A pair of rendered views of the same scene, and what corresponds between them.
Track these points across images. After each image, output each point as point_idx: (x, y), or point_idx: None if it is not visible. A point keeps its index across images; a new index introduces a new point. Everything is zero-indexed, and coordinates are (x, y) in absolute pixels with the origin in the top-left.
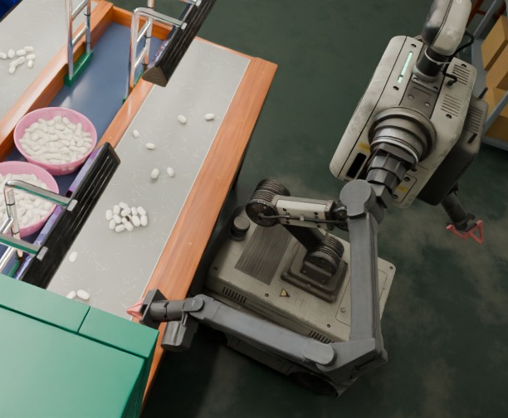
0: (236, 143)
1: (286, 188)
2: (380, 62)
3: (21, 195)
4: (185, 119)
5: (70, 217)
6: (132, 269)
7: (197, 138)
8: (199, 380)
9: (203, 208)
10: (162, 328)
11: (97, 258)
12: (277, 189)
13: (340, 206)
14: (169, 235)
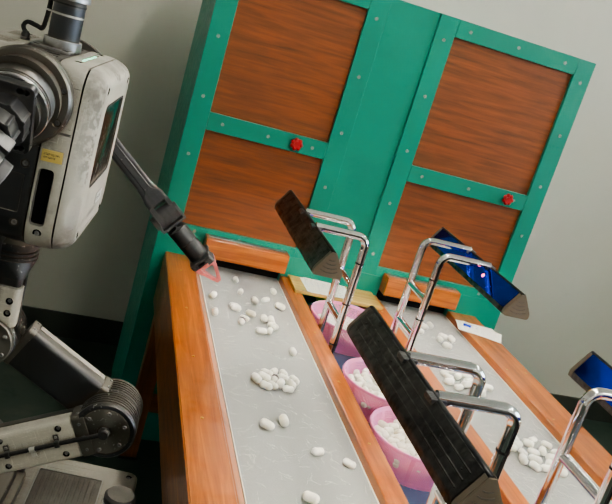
0: (203, 466)
1: (92, 404)
2: (118, 81)
3: None
4: (305, 491)
5: (307, 226)
6: (235, 349)
7: (267, 480)
8: None
9: (199, 384)
10: (179, 307)
11: (272, 355)
12: (108, 395)
13: (21, 313)
14: (219, 372)
